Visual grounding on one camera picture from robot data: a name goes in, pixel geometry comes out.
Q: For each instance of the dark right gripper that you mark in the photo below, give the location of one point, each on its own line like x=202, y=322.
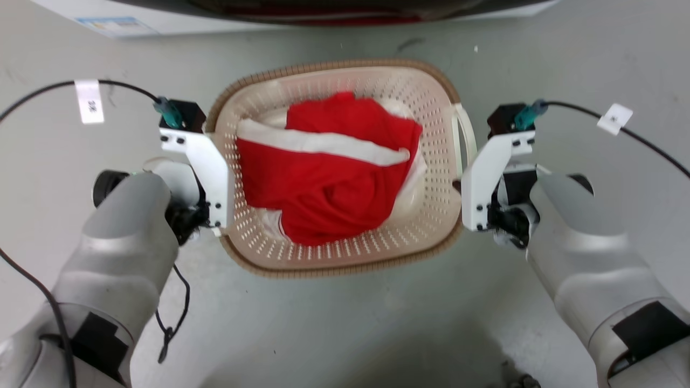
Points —
x=509, y=218

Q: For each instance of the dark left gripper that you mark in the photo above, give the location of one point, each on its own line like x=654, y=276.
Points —
x=186, y=218

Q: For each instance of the beige plastic laundry basket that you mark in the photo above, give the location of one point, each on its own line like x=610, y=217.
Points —
x=431, y=215

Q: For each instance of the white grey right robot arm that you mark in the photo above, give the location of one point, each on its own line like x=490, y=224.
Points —
x=587, y=258

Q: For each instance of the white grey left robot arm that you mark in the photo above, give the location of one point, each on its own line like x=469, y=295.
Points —
x=118, y=253

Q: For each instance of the red garment with white stripe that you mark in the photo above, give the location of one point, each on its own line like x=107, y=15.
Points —
x=334, y=183

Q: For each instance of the blue white energy label sticker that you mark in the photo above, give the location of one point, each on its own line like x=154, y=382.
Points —
x=116, y=25

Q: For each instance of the white washing machine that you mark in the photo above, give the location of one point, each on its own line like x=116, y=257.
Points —
x=323, y=11

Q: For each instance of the white right camera mount bracket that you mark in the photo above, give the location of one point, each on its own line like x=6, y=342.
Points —
x=485, y=172

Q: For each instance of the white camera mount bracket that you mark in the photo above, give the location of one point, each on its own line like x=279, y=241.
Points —
x=207, y=161
x=485, y=172

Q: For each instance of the white left camera mount bracket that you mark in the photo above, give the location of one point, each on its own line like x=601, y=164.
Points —
x=207, y=161

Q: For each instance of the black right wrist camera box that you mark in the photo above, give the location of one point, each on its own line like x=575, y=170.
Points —
x=501, y=118

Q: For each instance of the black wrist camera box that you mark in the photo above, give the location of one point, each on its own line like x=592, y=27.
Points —
x=191, y=114
x=501, y=118

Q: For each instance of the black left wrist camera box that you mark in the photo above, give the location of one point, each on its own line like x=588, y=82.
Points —
x=191, y=114

